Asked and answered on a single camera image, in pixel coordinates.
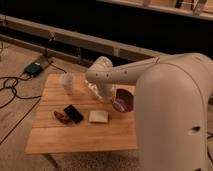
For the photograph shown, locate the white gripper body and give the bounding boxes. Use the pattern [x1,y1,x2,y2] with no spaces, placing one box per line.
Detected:
[85,81,116,103]

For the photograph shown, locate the dark red ceramic bowl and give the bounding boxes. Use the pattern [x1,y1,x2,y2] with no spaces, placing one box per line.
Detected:
[112,89,133,113]

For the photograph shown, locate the dark red curved object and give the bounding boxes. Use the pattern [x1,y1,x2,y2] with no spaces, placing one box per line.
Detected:
[54,111,70,124]

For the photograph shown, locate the black smartphone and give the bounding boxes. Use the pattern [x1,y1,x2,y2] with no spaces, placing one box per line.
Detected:
[64,105,84,124]

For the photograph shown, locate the clear plastic cup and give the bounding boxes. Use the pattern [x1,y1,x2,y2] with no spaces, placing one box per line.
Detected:
[60,73,74,95]

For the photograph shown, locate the wooden table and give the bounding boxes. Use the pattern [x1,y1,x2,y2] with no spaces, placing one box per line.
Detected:
[25,73,137,154]

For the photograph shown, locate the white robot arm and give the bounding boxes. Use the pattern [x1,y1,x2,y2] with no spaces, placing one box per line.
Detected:
[86,53,213,171]

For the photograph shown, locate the black cable on floor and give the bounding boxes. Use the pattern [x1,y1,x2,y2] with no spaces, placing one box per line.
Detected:
[0,56,68,145]

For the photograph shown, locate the black power adapter box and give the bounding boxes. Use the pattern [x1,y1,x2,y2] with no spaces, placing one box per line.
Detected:
[24,63,42,76]

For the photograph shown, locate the wooden bench rail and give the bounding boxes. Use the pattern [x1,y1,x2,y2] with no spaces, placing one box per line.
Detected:
[0,14,161,60]

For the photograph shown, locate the white square sponge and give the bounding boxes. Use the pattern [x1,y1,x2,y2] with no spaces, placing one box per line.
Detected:
[89,110,108,123]

